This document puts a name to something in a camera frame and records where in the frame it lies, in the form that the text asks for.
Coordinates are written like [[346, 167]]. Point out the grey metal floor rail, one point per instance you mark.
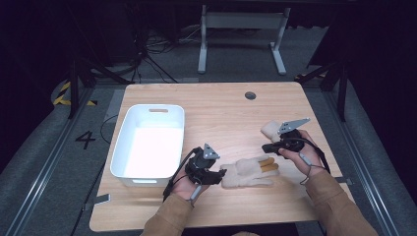
[[49, 164], [357, 157]]

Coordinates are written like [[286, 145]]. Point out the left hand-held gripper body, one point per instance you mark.
[[198, 165]]

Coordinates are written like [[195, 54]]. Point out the white metal table frame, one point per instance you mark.
[[242, 20]]

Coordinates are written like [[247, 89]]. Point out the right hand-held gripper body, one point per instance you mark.
[[291, 137]]

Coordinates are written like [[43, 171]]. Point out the cream fuzzy glove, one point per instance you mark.
[[246, 172], [270, 129]]

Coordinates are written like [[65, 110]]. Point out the person's left hand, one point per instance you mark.
[[183, 188]]

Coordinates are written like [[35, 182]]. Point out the white plastic bin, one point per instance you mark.
[[154, 147]]

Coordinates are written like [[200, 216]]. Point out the person's right hand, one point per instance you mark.
[[306, 159]]

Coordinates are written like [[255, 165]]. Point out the grey metal table bracket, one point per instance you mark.
[[100, 200], [344, 180]]

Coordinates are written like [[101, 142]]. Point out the black metal stand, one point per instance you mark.
[[74, 88], [342, 88]]

